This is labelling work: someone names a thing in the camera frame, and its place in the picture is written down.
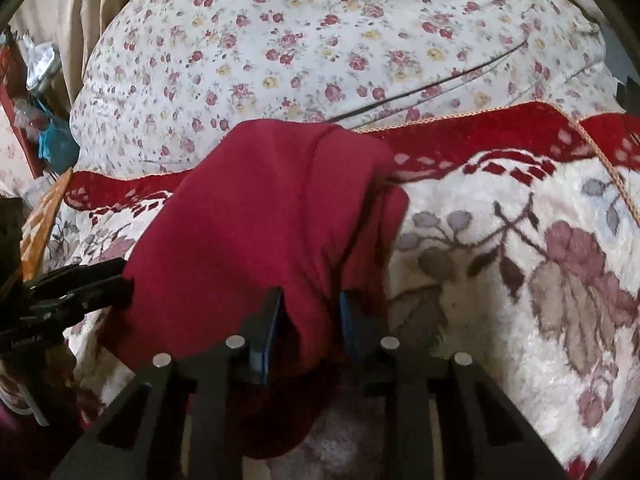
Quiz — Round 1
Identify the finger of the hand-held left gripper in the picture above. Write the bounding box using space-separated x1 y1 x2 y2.
29 257 127 295
27 275 135 325

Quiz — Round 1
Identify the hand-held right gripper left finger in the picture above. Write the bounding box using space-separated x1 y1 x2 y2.
50 287 286 480

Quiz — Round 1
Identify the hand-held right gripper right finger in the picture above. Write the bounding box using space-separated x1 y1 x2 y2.
339 291 567 480

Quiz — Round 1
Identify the dark red garment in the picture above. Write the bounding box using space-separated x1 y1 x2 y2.
102 119 412 461

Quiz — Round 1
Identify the orange patterned cloth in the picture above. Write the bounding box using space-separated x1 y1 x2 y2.
19 169 75 282

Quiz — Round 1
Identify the blue plastic bag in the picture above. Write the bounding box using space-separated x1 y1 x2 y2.
37 104 82 174

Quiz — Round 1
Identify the red and white plush blanket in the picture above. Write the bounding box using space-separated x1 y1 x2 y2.
0 101 640 480

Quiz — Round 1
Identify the clear plastic bag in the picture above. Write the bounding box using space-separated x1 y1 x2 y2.
24 34 64 97

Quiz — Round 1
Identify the beige curtain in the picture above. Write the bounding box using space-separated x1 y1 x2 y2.
9 0 122 103

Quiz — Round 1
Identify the white floral quilt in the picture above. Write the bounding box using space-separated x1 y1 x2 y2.
69 0 627 182

